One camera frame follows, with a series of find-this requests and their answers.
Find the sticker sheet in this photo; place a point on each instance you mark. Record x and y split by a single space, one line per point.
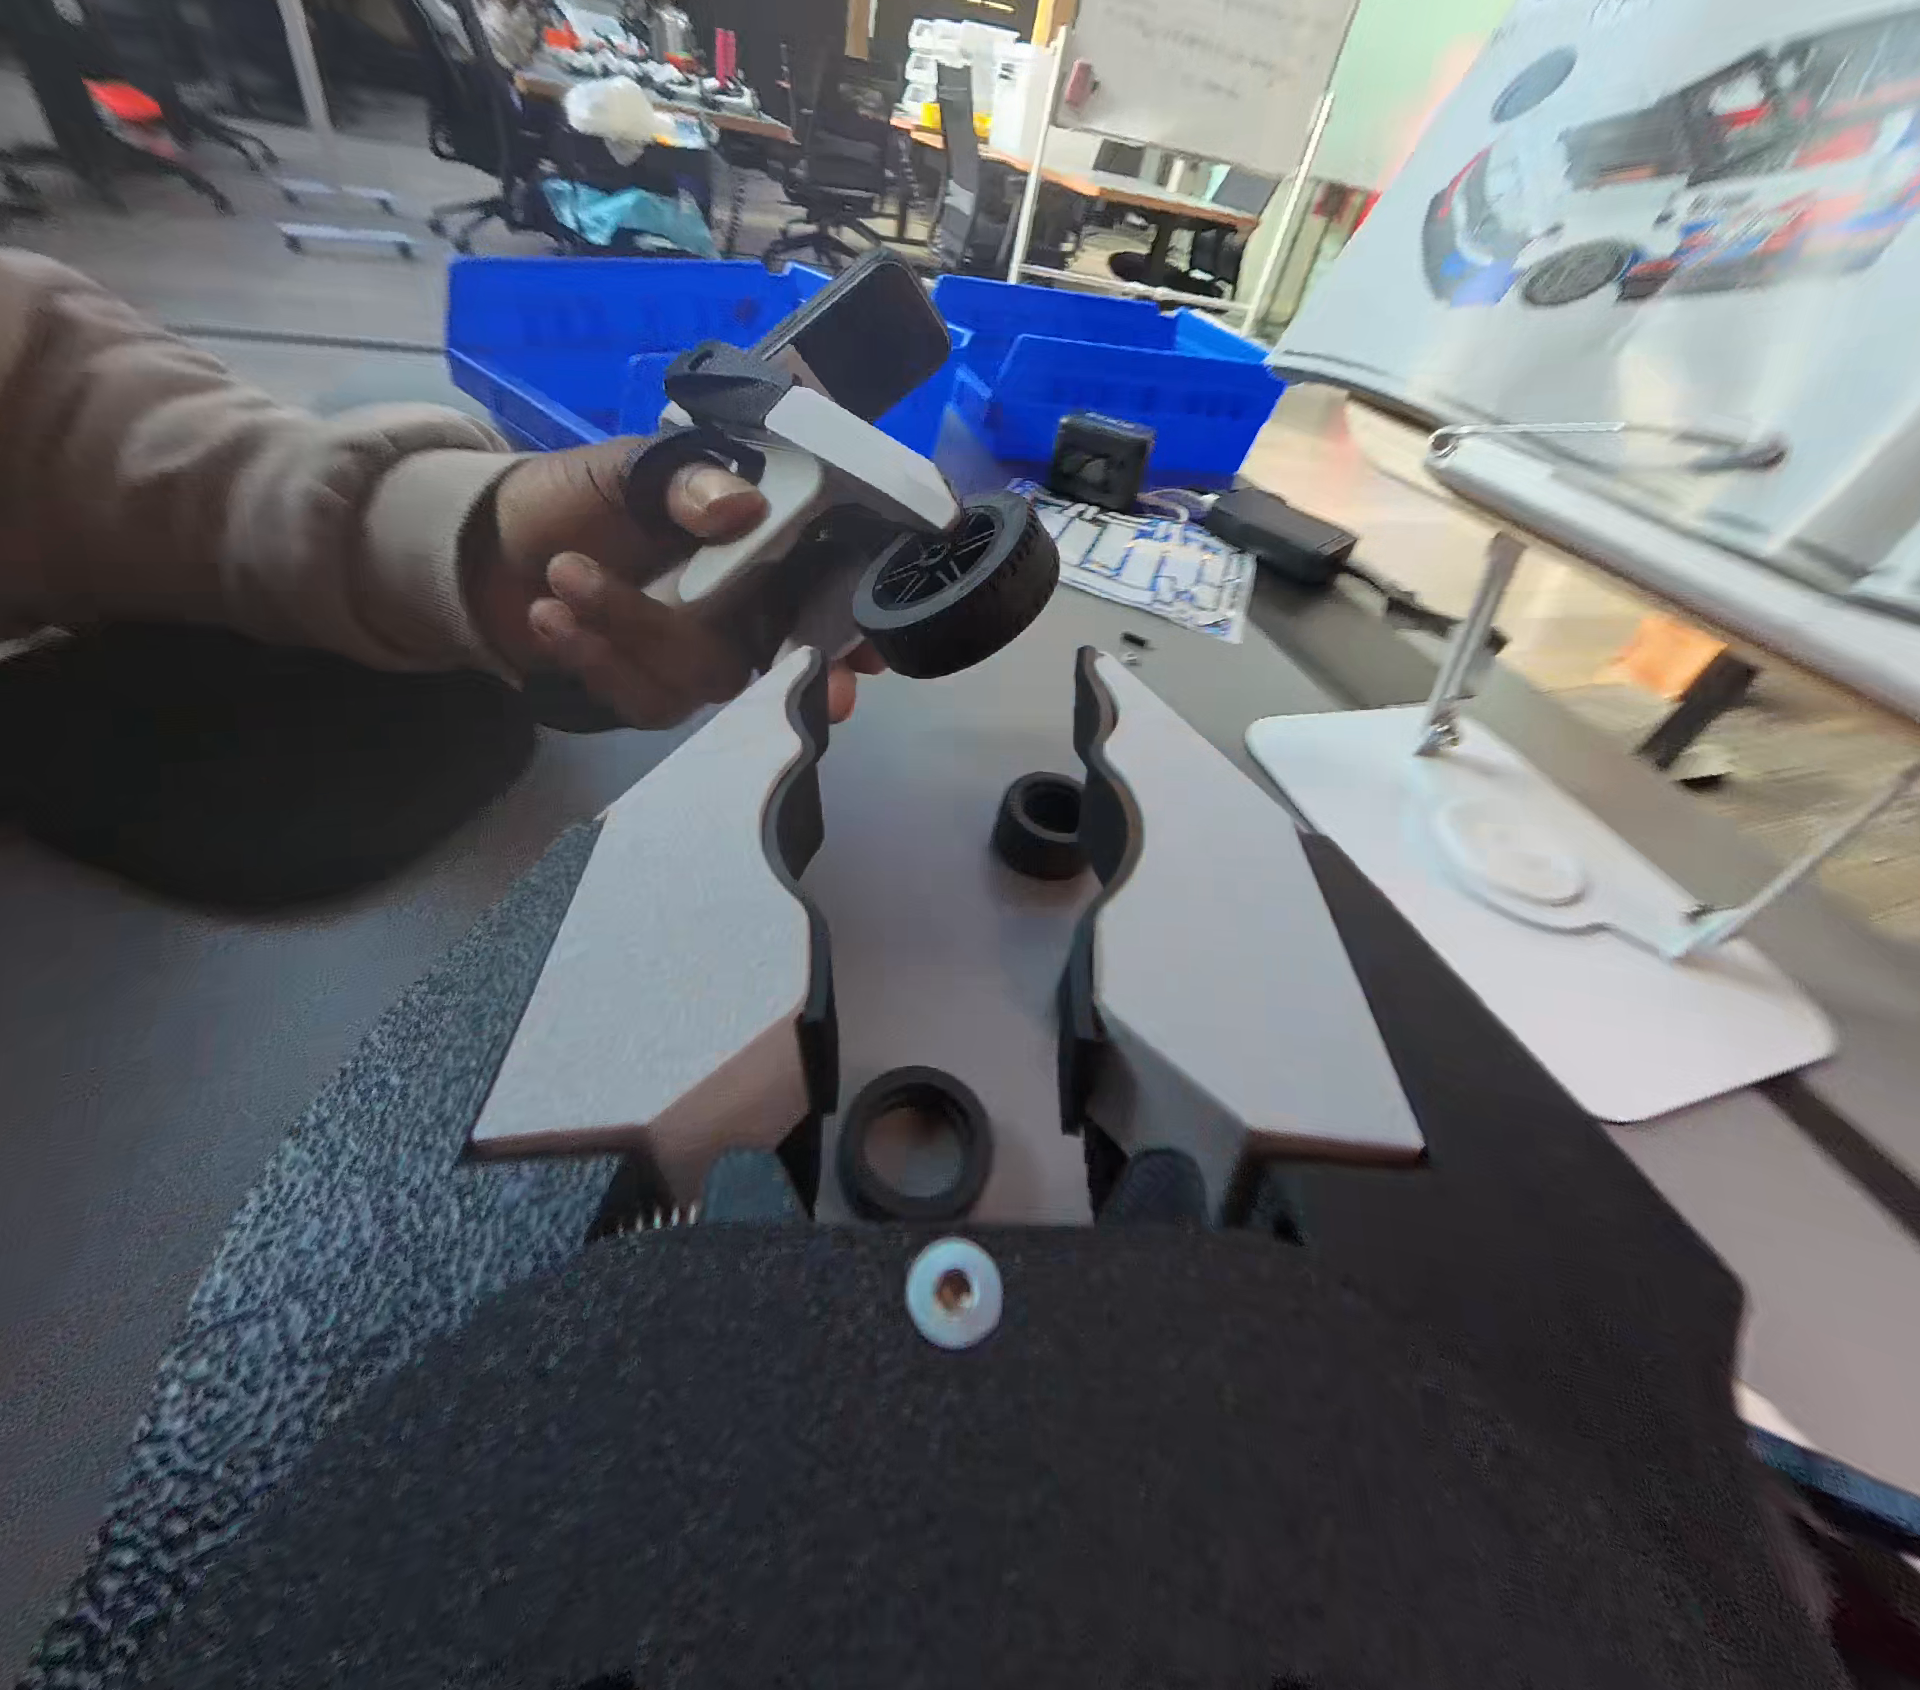
1154 564

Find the cluttered background work table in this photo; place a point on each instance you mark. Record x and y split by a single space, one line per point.
661 93

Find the white book stand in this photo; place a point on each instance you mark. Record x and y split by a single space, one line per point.
1575 1015

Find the background long wooden table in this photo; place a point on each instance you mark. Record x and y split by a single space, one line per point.
1140 198

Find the red seat office chair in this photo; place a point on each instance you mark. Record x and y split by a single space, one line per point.
134 108

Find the black toy wheel rim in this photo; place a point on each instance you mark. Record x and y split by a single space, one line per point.
931 564

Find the black rubber toy tyre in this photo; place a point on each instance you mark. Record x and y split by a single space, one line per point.
863 1172
1013 610
1020 843

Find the blue plastic storage bin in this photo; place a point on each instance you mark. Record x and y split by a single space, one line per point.
1125 385

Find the black office chair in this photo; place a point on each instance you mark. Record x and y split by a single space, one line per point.
481 114
968 174
833 161

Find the stack of white storage boxes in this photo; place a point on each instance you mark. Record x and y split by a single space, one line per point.
974 84

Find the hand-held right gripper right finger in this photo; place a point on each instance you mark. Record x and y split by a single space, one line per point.
1230 970

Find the white rolling pole stand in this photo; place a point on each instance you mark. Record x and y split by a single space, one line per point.
301 11

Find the black small camera device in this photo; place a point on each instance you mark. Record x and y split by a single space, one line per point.
1100 462

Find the black textured pad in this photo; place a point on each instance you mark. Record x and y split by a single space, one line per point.
225 760

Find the wooden pillar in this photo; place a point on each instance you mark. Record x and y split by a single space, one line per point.
1664 649

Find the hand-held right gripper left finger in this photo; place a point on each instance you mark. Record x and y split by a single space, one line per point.
661 970

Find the teal plastic bag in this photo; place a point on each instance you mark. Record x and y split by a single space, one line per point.
630 213

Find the person's left forearm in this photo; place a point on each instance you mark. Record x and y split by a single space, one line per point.
225 461

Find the black power adapter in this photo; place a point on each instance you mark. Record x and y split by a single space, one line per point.
1275 534

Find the person's left hand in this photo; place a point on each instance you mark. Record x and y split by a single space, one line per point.
600 610

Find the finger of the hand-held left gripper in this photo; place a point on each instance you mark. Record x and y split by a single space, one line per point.
871 461

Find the white whiteboard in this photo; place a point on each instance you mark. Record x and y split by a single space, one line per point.
1214 24

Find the instruction booklet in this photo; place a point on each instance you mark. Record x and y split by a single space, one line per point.
1725 370

